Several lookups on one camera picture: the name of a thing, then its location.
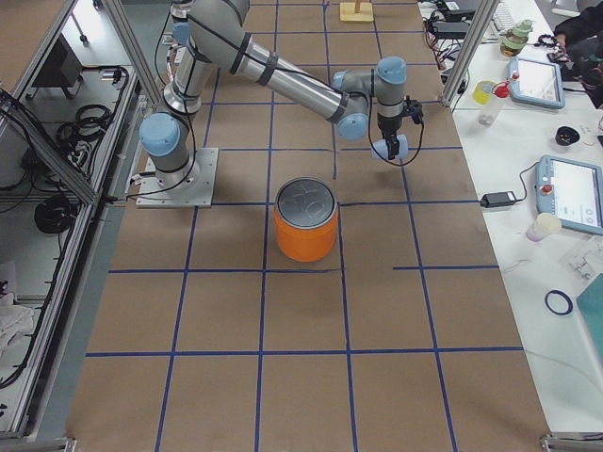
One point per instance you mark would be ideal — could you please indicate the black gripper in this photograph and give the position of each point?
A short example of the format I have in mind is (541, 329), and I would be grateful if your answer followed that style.
(388, 126)

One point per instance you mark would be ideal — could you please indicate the light blue plastic cup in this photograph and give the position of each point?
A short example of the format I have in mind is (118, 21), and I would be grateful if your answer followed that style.
(390, 148)

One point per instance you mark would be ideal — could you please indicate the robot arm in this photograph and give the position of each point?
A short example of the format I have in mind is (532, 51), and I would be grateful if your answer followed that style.
(352, 102)

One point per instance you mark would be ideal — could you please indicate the wooden cup tree stand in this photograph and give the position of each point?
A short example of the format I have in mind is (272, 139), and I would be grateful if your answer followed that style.
(356, 11)

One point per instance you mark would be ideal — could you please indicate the white plastic cup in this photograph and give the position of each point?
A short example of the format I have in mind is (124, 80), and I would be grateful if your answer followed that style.
(544, 225)

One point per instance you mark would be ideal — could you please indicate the clear squeeze bottle red cap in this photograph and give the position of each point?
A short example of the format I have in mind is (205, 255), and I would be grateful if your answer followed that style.
(498, 98)

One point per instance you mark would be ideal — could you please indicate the yellow tape roll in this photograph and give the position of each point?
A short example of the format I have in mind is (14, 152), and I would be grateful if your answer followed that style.
(483, 91)

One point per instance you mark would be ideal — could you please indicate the orange can with grey lid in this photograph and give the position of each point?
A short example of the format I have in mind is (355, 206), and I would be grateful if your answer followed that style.
(305, 217)

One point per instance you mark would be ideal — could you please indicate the black power adapter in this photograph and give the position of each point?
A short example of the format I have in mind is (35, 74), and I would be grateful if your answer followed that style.
(498, 199)

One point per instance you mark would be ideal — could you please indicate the teach pendant far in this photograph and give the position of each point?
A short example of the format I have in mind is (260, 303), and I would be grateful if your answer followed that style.
(535, 82)

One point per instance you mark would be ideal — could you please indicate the teach pendant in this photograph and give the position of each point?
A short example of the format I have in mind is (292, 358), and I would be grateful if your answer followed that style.
(535, 82)
(570, 190)

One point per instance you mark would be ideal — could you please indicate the black bowl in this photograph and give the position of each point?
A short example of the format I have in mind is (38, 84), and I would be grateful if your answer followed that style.
(566, 136)

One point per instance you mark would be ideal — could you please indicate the teach pendant near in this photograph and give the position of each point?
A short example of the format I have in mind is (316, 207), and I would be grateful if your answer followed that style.
(570, 190)

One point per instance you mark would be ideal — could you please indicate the white crumpled cloth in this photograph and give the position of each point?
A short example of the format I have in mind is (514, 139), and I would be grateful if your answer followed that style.
(16, 321)

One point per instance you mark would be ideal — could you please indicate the aluminium frame post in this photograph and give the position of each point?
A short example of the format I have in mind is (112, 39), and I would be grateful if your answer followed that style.
(481, 20)

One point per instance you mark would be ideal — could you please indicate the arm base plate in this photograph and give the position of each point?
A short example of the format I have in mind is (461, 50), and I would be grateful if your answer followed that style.
(188, 187)

